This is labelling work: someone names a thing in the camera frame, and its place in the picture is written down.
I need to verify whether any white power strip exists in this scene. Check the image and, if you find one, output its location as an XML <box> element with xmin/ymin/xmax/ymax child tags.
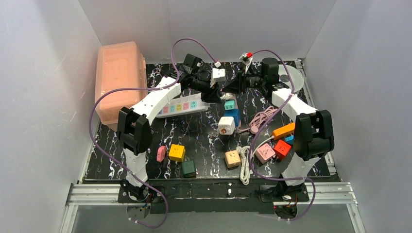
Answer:
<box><xmin>156</xmin><ymin>100</ymin><xmax>210</xmax><ymax>118</ymax></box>

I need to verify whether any white cartoon cube plug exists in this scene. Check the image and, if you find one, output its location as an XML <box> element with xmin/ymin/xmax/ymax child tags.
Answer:
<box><xmin>218</xmin><ymin>116</ymin><xmax>235</xmax><ymax>135</ymax></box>

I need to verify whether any orange power bank socket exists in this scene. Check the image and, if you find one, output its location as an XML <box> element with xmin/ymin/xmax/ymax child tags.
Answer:
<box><xmin>272</xmin><ymin>123</ymin><xmax>295</xmax><ymax>140</ymax></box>

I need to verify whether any white cable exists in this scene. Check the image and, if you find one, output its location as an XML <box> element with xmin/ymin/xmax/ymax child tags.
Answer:
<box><xmin>235</xmin><ymin>135</ymin><xmax>274</xmax><ymax>186</ymax></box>

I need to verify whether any yellow cube plug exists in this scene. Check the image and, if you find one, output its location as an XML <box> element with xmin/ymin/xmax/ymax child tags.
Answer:
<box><xmin>169</xmin><ymin>144</ymin><xmax>186</xmax><ymax>162</ymax></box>

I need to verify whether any beige cube plug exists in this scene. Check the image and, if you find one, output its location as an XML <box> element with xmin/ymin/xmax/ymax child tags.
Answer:
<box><xmin>224</xmin><ymin>150</ymin><xmax>241</xmax><ymax>168</ymax></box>

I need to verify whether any red cube socket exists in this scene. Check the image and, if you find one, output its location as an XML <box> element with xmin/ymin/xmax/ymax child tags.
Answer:
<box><xmin>273</xmin><ymin>139</ymin><xmax>292</xmax><ymax>161</ymax></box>

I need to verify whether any pink cube plug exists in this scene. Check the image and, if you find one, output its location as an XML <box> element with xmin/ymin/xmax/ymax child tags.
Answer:
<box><xmin>156</xmin><ymin>146</ymin><xmax>167</xmax><ymax>162</ymax></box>
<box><xmin>255</xmin><ymin>143</ymin><xmax>275</xmax><ymax>164</ymax></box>

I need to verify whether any pink plastic storage box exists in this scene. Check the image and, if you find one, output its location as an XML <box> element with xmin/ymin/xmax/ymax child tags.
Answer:
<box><xmin>95</xmin><ymin>41</ymin><xmax>148</xmax><ymax>131</ymax></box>

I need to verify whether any green cube plug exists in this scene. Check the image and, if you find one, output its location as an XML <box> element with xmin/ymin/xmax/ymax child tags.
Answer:
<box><xmin>182</xmin><ymin>160</ymin><xmax>197</xmax><ymax>178</ymax></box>

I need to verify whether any light blue cube socket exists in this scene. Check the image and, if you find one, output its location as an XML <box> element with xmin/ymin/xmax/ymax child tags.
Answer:
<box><xmin>285</xmin><ymin>135</ymin><xmax>294</xmax><ymax>145</ymax></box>

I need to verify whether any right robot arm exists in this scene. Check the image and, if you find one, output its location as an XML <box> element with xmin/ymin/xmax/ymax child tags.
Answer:
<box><xmin>223</xmin><ymin>56</ymin><xmax>334</xmax><ymax>196</ymax></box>

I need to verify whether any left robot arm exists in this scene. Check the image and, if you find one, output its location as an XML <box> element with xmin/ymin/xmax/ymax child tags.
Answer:
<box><xmin>116</xmin><ymin>54</ymin><xmax>222</xmax><ymax>201</ymax></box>

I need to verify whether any teal cube plug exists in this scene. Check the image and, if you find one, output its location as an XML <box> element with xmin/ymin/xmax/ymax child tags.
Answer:
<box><xmin>224</xmin><ymin>100</ymin><xmax>236</xmax><ymax>111</ymax></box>

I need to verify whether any grey filament spool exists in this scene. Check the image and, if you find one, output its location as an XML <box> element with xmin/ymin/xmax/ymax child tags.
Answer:
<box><xmin>278</xmin><ymin>65</ymin><xmax>304</xmax><ymax>94</ymax></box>

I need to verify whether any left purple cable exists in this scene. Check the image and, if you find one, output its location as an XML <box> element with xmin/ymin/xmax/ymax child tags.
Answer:
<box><xmin>88</xmin><ymin>38</ymin><xmax>221</xmax><ymax>229</ymax></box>

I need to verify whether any purple cable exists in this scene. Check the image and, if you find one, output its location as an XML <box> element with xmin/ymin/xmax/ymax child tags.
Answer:
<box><xmin>248</xmin><ymin>49</ymin><xmax>317</xmax><ymax>222</ymax></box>
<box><xmin>88</xmin><ymin>38</ymin><xmax>221</xmax><ymax>229</ymax></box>

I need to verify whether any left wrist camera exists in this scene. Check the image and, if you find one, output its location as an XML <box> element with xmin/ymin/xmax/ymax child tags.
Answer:
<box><xmin>210</xmin><ymin>61</ymin><xmax>226</xmax><ymax>87</ymax></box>

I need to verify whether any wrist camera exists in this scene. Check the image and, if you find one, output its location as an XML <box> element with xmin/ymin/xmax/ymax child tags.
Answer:
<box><xmin>210</xmin><ymin>61</ymin><xmax>226</xmax><ymax>87</ymax></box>
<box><xmin>239</xmin><ymin>52</ymin><xmax>253</xmax><ymax>74</ymax></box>

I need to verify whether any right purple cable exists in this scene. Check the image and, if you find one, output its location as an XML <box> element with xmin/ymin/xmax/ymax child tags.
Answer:
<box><xmin>248</xmin><ymin>49</ymin><xmax>317</xmax><ymax>222</ymax></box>

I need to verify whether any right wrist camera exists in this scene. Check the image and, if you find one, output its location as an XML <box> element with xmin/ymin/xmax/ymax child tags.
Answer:
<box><xmin>239</xmin><ymin>52</ymin><xmax>253</xmax><ymax>74</ymax></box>

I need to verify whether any pink coiled cable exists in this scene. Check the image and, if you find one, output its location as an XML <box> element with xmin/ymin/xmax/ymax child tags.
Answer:
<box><xmin>236</xmin><ymin>106</ymin><xmax>279</xmax><ymax>134</ymax></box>

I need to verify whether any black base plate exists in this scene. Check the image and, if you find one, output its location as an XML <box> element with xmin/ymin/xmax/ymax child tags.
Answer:
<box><xmin>117</xmin><ymin>176</ymin><xmax>309</xmax><ymax>215</ymax></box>

